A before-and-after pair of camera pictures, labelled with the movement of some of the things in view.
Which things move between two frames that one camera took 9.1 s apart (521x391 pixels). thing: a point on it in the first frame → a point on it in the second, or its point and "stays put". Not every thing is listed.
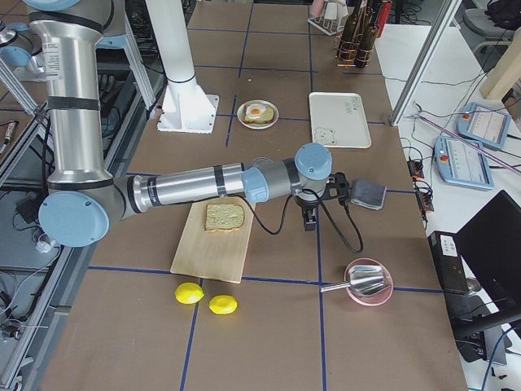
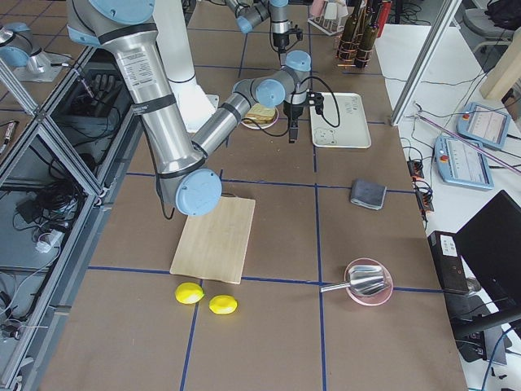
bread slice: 224,216 → 259,114
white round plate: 258,126 stays put
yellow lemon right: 222,304 stays put
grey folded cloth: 368,195 stays put
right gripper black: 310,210 → 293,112
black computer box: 447,257 stays put
